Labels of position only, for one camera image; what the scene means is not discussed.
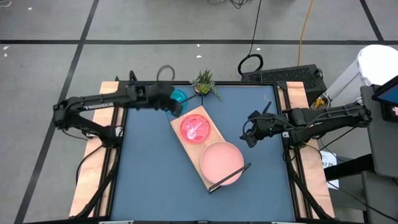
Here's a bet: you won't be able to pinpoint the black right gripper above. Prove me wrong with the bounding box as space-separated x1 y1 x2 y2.
239 110 286 149

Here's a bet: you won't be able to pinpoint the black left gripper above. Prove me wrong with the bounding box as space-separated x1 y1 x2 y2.
136 81 185 118

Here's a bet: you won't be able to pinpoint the small clear teal plate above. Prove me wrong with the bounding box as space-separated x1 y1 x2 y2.
169 89 189 110

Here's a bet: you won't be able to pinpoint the small clear pink plate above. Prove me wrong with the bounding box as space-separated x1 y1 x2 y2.
179 113 211 144

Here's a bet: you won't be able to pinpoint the large salmon pink plate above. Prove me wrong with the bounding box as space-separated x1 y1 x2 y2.
200 141 245 187

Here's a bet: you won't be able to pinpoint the potted succulent in dark pot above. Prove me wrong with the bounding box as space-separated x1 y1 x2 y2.
190 68 223 101

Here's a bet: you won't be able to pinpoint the light wooden side board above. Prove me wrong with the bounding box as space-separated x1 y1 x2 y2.
68 81 128 218
285 81 336 218

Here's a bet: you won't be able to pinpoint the black computer tower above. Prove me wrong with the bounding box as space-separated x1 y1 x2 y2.
241 64 327 105

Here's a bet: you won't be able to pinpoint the white printed paper sheet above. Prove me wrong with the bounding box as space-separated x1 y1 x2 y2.
320 151 340 190

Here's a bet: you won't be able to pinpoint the grey cart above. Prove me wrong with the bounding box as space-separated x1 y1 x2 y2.
360 83 398 224

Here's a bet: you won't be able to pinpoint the white lidded bin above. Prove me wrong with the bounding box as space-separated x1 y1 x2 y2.
325 44 398 100

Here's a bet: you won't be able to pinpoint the black tablet screen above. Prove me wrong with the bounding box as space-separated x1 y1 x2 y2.
371 75 398 108

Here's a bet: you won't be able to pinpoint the black aluminium table frame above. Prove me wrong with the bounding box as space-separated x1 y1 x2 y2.
74 70 333 224

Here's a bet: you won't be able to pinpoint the black floor cable with loop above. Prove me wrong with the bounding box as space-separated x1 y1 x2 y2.
238 0 264 75

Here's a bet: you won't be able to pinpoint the yellow floor cable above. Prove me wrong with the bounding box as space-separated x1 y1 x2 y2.
297 0 315 67

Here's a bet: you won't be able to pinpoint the tangled black cables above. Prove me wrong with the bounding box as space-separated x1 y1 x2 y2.
207 0 249 9

